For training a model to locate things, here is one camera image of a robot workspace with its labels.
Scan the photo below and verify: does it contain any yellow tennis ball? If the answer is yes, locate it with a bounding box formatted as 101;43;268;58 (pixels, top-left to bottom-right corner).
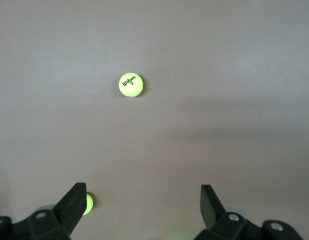
118;72;145;98
83;193;95;216

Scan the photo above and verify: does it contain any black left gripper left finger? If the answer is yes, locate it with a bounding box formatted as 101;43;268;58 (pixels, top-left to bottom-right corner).
0;182;89;240

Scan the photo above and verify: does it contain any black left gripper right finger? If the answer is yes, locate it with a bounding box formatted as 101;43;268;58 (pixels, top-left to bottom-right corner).
194;184;302;240

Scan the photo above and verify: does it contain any brown table cover mat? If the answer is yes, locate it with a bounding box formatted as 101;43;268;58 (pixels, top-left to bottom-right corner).
0;0;309;240

